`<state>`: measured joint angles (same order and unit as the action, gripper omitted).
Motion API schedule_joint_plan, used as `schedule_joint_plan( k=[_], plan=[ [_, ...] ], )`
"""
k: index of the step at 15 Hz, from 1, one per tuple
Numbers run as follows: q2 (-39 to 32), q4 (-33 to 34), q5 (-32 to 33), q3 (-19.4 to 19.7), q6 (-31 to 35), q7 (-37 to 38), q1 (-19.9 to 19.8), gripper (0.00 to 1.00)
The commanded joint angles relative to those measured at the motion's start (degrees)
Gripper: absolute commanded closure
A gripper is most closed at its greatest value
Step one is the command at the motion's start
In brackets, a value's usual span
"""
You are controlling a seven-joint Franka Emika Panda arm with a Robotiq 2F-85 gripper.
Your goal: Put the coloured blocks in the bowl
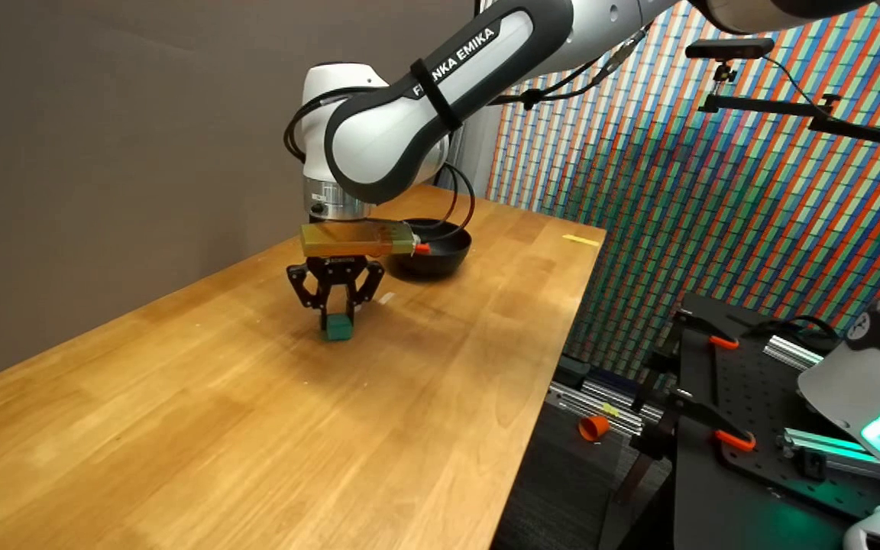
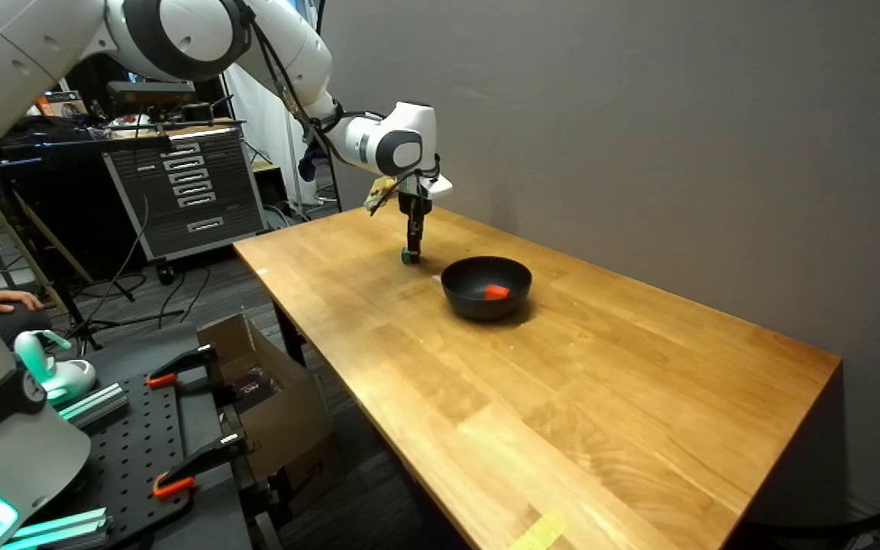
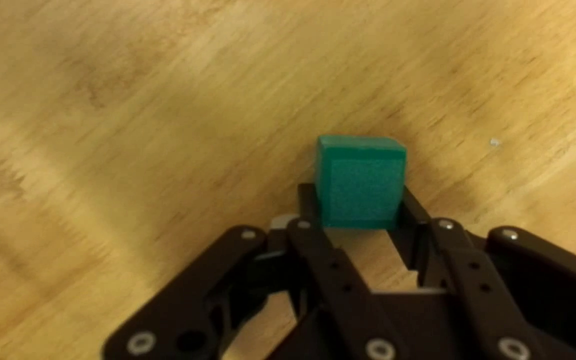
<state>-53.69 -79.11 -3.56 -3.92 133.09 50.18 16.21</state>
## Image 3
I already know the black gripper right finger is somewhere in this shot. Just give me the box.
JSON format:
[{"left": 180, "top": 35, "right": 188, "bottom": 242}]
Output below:
[{"left": 393, "top": 186, "right": 576, "bottom": 360}]

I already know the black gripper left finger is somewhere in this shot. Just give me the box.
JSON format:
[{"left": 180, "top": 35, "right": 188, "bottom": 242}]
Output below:
[{"left": 103, "top": 182, "right": 399, "bottom": 360}]

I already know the green cube block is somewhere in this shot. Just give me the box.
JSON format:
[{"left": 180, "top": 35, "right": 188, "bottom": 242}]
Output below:
[{"left": 315, "top": 134, "right": 410, "bottom": 232}]

